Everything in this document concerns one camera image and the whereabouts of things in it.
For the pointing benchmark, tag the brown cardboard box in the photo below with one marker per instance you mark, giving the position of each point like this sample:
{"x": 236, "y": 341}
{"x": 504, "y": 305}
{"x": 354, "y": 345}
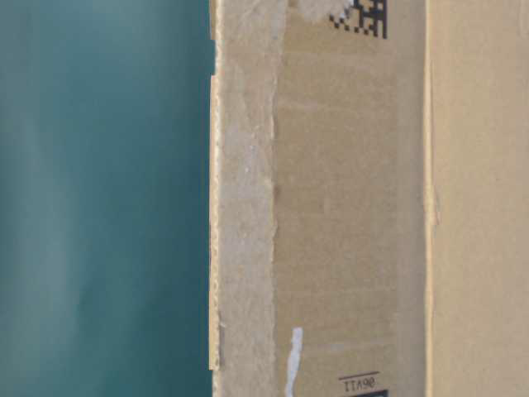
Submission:
{"x": 369, "y": 198}

